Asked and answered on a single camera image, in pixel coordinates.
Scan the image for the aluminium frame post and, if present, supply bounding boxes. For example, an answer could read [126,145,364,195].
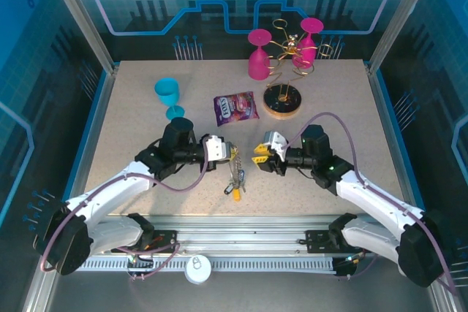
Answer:
[39,0,121,75]
[367,0,442,75]

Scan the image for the aluminium frame rail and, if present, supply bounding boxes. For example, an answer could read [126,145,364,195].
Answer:
[102,215,399,256]

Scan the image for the white slotted cable duct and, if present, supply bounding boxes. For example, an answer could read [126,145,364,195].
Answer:
[78,256,339,273]

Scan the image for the key bunch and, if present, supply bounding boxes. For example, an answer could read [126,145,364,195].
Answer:
[223,145,248,203]

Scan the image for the pink plastic goblet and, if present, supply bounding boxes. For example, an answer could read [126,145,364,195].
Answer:
[247,28,273,81]
[292,18,325,69]

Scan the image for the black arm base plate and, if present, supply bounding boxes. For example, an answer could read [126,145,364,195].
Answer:
[305,229,373,254]
[120,229,179,254]

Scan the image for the blue plastic goblet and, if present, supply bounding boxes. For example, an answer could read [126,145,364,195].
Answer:
[154,77,186,120]

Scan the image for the gold wire glass rack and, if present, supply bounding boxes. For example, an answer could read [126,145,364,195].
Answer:
[262,18,335,120]

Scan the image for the white round lid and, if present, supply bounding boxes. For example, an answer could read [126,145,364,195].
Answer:
[184,254,213,286]

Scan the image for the purple candy bag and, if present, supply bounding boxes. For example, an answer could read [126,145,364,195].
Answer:
[213,91,260,127]

